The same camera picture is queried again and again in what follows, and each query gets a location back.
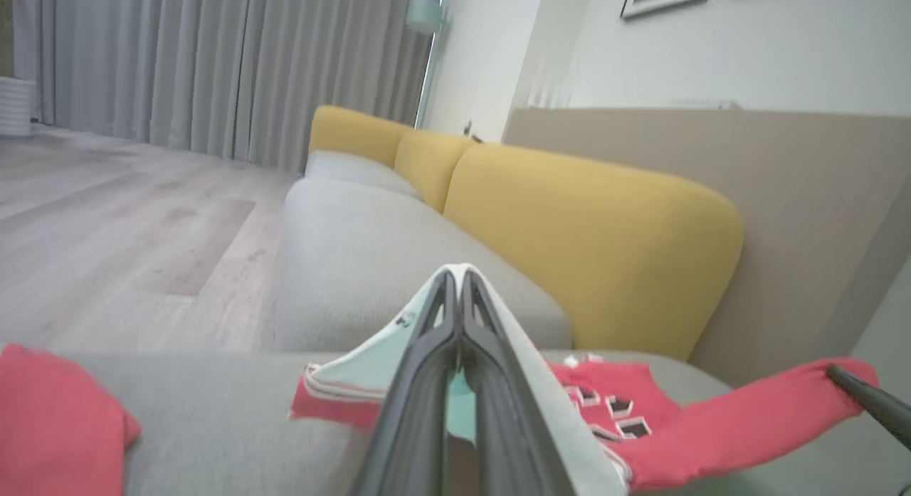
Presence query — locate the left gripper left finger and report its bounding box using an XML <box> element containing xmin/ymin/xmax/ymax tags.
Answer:
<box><xmin>352</xmin><ymin>270</ymin><xmax>462</xmax><ymax>496</ymax></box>

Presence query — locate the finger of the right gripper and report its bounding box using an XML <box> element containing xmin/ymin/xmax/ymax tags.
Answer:
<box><xmin>826</xmin><ymin>365</ymin><xmax>911</xmax><ymax>452</ymax></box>

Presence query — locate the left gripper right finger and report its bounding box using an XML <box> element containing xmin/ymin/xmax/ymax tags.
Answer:
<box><xmin>460</xmin><ymin>270</ymin><xmax>579</xmax><ymax>496</ymax></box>

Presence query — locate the red jersey white trim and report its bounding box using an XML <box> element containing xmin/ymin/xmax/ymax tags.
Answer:
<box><xmin>290</xmin><ymin>263</ymin><xmax>881</xmax><ymax>496</ymax></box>

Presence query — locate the red shorts white stripe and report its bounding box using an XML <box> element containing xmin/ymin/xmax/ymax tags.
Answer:
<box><xmin>0</xmin><ymin>343</ymin><xmax>143</xmax><ymax>496</ymax></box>

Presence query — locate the large grey sofa seat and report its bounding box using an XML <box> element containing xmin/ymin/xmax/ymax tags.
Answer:
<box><xmin>64</xmin><ymin>349</ymin><xmax>911</xmax><ymax>496</ymax></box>

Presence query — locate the beige panel behind sofa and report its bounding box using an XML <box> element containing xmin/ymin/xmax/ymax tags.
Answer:
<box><xmin>502</xmin><ymin>108</ymin><xmax>911</xmax><ymax>390</ymax></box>

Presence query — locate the large yellow sofa back cushion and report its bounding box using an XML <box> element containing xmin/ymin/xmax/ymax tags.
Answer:
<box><xmin>443</xmin><ymin>144</ymin><xmax>745</xmax><ymax>362</ymax></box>

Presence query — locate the small yellow sofa back cushion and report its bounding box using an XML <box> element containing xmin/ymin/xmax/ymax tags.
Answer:
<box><xmin>394</xmin><ymin>130</ymin><xmax>476</xmax><ymax>213</ymax></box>

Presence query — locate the small grey sofa seat cushion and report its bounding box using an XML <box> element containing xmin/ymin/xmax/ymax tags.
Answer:
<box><xmin>305</xmin><ymin>149</ymin><xmax>424</xmax><ymax>201</ymax></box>

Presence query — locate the grey pleated curtain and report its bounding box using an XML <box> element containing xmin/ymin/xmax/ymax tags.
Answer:
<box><xmin>11</xmin><ymin>0</ymin><xmax>436</xmax><ymax>174</ymax></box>

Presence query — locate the white ribbed appliance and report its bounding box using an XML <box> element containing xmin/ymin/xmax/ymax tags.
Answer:
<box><xmin>0</xmin><ymin>76</ymin><xmax>37</xmax><ymax>137</ymax></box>

